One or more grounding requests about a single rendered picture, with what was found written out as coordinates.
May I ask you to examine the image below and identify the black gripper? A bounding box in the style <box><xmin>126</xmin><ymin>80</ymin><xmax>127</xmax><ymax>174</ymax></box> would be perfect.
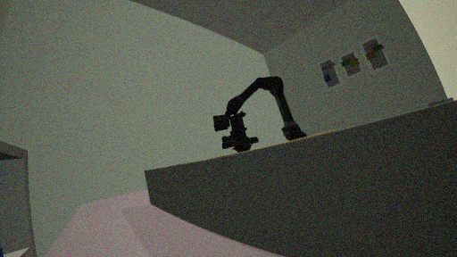
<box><xmin>222</xmin><ymin>126</ymin><xmax>259</xmax><ymax>153</ymax></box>

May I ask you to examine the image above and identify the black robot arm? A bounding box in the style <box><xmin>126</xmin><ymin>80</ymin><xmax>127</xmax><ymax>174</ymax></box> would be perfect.
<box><xmin>213</xmin><ymin>76</ymin><xmax>307</xmax><ymax>141</ymax></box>

